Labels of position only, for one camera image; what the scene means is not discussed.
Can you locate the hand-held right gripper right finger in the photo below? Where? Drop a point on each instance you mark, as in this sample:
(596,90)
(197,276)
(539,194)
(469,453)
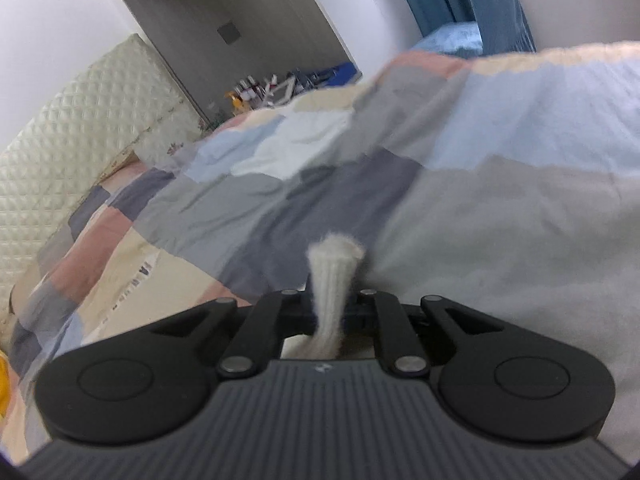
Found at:
(360,312)

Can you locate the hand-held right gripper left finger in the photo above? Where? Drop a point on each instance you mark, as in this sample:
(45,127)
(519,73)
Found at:
(295,312)

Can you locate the plaid patchwork blanket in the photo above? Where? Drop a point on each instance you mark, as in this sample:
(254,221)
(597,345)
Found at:
(450,135)

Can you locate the white floral pillow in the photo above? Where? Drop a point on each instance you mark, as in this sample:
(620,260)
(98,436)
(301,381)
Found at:
(167,137)

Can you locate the cluster of small bottles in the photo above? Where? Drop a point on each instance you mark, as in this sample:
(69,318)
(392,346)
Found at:
(247,92)

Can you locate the blue storage box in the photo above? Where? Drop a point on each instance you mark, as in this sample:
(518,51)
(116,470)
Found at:
(340,72)

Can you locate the cream quilted headboard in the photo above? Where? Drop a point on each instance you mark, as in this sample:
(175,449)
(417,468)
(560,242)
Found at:
(75,135)

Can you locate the blue fuzzy cloth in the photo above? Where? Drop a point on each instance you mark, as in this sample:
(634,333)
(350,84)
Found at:
(450,39)

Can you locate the grey wardrobe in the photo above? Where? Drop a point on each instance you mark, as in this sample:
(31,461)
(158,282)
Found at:
(260,20)

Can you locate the yellow crown pillow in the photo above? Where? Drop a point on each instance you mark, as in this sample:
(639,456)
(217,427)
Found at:
(3,385)

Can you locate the dark switch on wardrobe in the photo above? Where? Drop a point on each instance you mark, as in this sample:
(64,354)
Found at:
(229,34)

